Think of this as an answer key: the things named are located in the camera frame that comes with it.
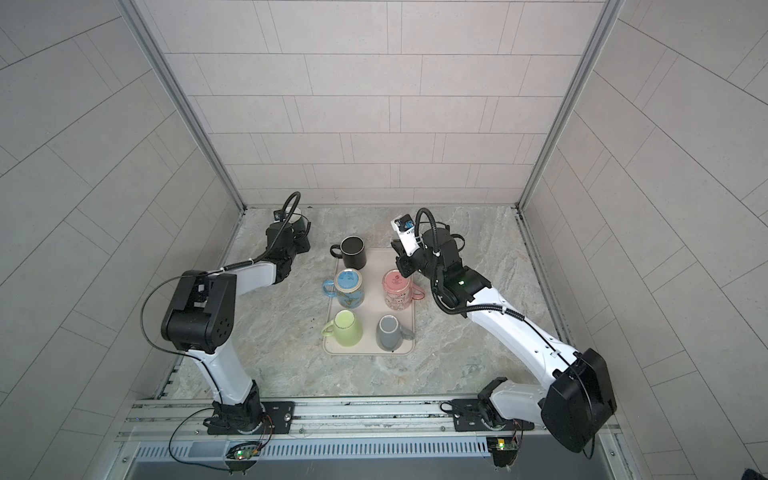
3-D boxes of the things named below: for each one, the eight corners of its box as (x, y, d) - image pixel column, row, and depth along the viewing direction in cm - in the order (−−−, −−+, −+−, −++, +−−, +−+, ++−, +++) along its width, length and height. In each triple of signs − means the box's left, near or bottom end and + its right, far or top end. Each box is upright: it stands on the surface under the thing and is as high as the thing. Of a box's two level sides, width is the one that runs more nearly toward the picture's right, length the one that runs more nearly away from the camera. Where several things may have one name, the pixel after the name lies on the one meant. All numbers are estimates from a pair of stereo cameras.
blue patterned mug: (325, 309, 91) (317, 292, 82) (329, 286, 96) (322, 268, 87) (363, 309, 91) (360, 292, 83) (365, 286, 96) (362, 268, 88)
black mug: (332, 269, 100) (327, 253, 93) (335, 252, 105) (331, 236, 98) (365, 269, 100) (363, 253, 93) (367, 252, 105) (365, 236, 98)
